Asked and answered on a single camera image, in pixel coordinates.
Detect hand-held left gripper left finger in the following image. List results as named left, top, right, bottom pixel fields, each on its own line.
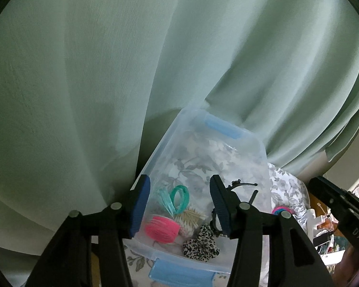
left=25, top=174, right=151, bottom=287

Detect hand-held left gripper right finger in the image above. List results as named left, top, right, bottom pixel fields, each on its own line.
left=209, top=175, right=336, bottom=287

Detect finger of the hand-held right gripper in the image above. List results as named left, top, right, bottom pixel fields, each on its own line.
left=309, top=176, right=359, bottom=247

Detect clear plastic container blue handles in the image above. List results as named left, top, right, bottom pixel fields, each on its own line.
left=124, top=108, right=273, bottom=287

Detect pale teal hair clip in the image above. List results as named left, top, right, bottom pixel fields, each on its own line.
left=156, top=188, right=176, bottom=216

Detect wooden bristle brush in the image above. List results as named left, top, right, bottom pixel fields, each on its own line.
left=175, top=206, right=208, bottom=237

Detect pink hair roller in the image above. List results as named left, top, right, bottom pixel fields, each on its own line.
left=144, top=215, right=180, bottom=244

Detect white plastic organizer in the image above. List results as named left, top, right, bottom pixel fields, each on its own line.
left=305, top=208, right=348, bottom=265

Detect leopard print scrunchie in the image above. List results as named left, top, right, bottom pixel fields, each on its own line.
left=183, top=224, right=221, bottom=263

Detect grey floral tablecloth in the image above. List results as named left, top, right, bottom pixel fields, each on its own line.
left=91, top=163, right=312, bottom=287

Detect pale green curtain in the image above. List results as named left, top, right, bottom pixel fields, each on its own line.
left=0, top=0, right=359, bottom=259

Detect pink and blue hair tie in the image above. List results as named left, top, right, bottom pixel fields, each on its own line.
left=272, top=205, right=296, bottom=216

